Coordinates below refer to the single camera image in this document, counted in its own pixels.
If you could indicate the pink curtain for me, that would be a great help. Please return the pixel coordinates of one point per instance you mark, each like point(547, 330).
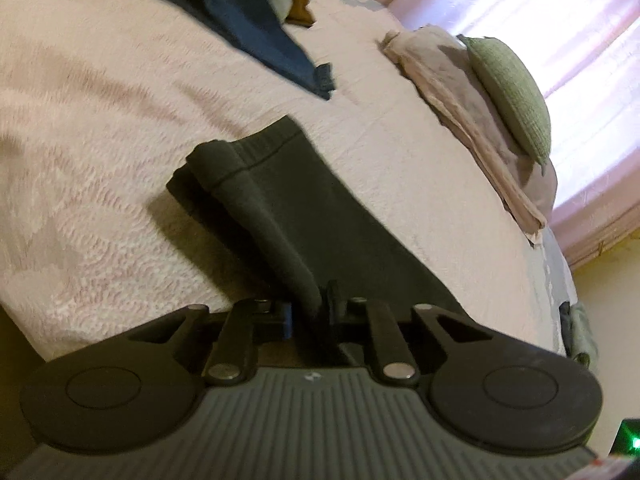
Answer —
point(575, 35)

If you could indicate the blue jeans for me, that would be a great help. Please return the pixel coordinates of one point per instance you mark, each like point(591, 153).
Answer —
point(245, 15)

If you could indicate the folded dark blue garment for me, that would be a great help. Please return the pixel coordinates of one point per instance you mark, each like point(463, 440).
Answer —
point(565, 316)

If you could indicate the pink pillow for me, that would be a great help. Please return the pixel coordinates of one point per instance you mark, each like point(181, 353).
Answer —
point(450, 90)

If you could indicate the green knitted cushion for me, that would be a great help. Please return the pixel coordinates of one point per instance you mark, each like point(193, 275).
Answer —
point(515, 90)

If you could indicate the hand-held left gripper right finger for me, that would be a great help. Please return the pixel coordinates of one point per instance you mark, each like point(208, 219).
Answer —
point(334, 307)

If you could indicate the folded green garment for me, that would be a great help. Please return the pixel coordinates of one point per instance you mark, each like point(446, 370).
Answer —
point(584, 332)

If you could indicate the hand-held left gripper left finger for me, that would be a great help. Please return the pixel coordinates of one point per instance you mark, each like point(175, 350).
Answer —
point(287, 321)

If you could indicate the brown object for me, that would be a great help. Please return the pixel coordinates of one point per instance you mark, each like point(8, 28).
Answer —
point(300, 7)

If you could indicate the black pants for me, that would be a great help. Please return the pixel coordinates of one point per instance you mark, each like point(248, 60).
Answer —
point(310, 210)

